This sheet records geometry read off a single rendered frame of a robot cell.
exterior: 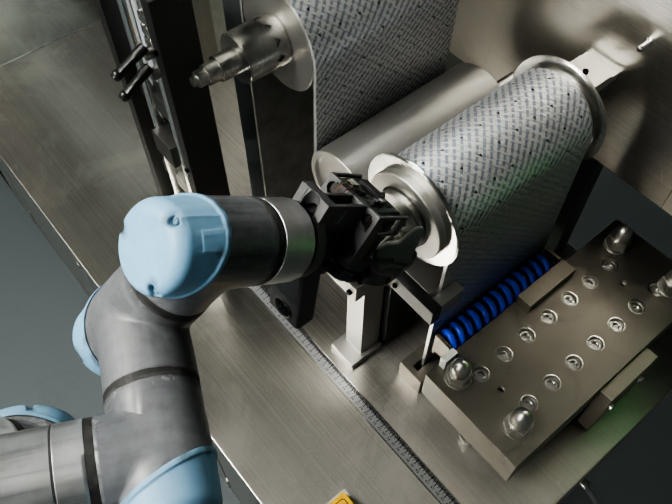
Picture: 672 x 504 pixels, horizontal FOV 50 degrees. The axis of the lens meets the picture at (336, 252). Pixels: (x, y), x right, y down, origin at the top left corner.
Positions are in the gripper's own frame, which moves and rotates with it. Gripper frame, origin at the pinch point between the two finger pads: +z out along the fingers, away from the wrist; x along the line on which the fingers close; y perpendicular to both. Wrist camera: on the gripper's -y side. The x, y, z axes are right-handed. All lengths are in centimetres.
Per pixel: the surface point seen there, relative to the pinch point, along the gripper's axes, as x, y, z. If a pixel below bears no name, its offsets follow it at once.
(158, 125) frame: 39.2, -10.4, -1.6
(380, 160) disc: 7.3, 6.6, 0.1
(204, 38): 69, -8, 28
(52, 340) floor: 96, -119, 51
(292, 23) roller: 23.4, 13.6, -5.1
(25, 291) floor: 117, -118, 52
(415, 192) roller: 0.7, 7.1, -1.6
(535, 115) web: -0.2, 19.0, 11.8
